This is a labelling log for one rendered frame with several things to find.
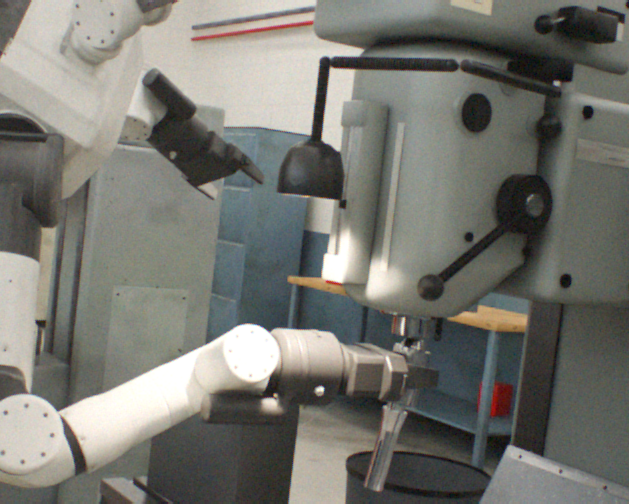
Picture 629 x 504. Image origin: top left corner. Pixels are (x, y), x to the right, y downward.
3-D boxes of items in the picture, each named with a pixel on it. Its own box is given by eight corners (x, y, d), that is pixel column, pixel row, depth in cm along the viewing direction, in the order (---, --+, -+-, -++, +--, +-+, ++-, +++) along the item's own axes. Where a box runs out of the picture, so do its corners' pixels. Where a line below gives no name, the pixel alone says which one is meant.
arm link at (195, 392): (224, 337, 125) (127, 384, 118) (252, 321, 117) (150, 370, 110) (248, 385, 124) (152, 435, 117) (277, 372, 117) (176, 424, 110)
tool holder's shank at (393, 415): (380, 397, 127) (355, 483, 127) (402, 405, 126) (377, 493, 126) (392, 398, 130) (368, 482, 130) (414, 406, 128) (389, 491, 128)
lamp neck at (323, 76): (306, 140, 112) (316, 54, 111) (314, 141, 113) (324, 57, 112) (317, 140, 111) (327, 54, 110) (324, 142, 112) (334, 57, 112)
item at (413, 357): (388, 341, 127) (374, 387, 127) (420, 352, 124) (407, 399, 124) (405, 344, 131) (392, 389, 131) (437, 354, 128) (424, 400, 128)
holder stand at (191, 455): (230, 528, 155) (245, 398, 154) (144, 487, 171) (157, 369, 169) (287, 517, 164) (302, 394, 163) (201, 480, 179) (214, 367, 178)
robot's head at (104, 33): (52, 23, 118) (92, -23, 112) (106, 3, 126) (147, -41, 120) (86, 69, 118) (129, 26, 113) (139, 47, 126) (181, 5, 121)
